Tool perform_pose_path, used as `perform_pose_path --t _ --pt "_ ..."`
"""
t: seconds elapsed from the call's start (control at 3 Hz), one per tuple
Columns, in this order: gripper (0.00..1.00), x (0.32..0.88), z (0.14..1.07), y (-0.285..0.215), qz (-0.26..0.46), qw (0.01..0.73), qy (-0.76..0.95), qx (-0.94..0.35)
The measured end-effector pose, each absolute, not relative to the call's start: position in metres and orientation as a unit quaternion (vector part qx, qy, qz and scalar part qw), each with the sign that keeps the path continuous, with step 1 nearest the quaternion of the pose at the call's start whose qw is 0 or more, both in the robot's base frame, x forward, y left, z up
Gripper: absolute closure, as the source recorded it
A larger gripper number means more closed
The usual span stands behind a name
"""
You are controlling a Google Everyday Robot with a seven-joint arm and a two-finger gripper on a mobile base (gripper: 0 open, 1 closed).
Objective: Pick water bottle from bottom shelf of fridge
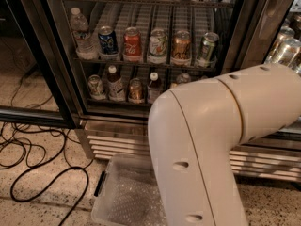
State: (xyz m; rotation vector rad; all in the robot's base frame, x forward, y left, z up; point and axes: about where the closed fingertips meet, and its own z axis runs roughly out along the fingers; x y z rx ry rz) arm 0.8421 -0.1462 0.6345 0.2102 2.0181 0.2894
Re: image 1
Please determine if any stainless steel fridge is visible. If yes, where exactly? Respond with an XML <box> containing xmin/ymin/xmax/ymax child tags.
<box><xmin>13</xmin><ymin>0</ymin><xmax>301</xmax><ymax>183</ymax></box>

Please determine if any red coca cola can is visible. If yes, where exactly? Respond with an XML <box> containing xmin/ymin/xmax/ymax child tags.
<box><xmin>123</xmin><ymin>27</ymin><xmax>142</xmax><ymax>62</ymax></box>

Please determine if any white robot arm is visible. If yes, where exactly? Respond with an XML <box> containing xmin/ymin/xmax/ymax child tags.
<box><xmin>148</xmin><ymin>64</ymin><xmax>301</xmax><ymax>226</ymax></box>

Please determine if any clear plastic bin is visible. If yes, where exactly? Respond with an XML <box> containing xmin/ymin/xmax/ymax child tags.
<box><xmin>91</xmin><ymin>154</ymin><xmax>155</xmax><ymax>226</ymax></box>

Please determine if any clear water bottle bottom shelf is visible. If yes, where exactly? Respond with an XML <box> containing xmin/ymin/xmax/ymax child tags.
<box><xmin>176</xmin><ymin>73</ymin><xmax>191</xmax><ymax>85</ymax></box>

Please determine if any brown tea bottle white cap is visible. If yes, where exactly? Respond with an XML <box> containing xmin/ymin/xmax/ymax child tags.
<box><xmin>147</xmin><ymin>72</ymin><xmax>163</xmax><ymax>104</ymax></box>

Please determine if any clear water bottle shelf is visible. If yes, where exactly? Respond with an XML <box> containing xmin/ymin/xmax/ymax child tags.
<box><xmin>70</xmin><ymin>8</ymin><xmax>98</xmax><ymax>60</ymax></box>
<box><xmin>176</xmin><ymin>73</ymin><xmax>191</xmax><ymax>85</ymax></box>

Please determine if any right glass fridge door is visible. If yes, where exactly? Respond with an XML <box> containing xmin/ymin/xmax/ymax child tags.
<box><xmin>220</xmin><ymin>0</ymin><xmax>294</xmax><ymax>73</ymax></box>

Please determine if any silver can right fridge upper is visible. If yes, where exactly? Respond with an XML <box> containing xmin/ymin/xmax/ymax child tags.
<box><xmin>269</xmin><ymin>39</ymin><xmax>301</xmax><ymax>66</ymax></box>

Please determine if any open glass fridge door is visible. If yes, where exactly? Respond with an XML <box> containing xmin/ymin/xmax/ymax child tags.
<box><xmin>0</xmin><ymin>0</ymin><xmax>79</xmax><ymax>129</ymax></box>

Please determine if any orange gold soda can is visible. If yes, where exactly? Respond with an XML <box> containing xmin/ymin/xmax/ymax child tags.
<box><xmin>171</xmin><ymin>30</ymin><xmax>191</xmax><ymax>66</ymax></box>

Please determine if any gold can bottom shelf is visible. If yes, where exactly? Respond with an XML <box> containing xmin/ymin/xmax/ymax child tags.
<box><xmin>128</xmin><ymin>78</ymin><xmax>144</xmax><ymax>104</ymax></box>

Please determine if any clear water bottle middle shelf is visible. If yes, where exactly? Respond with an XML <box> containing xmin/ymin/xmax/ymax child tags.
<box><xmin>70</xmin><ymin>8</ymin><xmax>98</xmax><ymax>60</ymax></box>

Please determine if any bubble wrap sheet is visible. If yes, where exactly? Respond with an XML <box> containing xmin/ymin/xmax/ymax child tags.
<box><xmin>108</xmin><ymin>169</ymin><xmax>167</xmax><ymax>226</ymax></box>

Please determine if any brown juice bottle white cap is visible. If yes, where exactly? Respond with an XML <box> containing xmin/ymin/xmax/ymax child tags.
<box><xmin>107</xmin><ymin>65</ymin><xmax>125</xmax><ymax>102</ymax></box>

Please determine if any black cable on floor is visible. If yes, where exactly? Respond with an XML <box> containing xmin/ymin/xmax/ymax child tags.
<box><xmin>0</xmin><ymin>38</ymin><xmax>94</xmax><ymax>226</ymax></box>

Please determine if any white green soda can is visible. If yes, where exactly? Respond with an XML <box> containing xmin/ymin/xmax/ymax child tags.
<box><xmin>148</xmin><ymin>28</ymin><xmax>166</xmax><ymax>64</ymax></box>

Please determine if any blue pepsi can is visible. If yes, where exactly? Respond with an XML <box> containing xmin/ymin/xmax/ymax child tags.
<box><xmin>98</xmin><ymin>25</ymin><xmax>119</xmax><ymax>60</ymax></box>

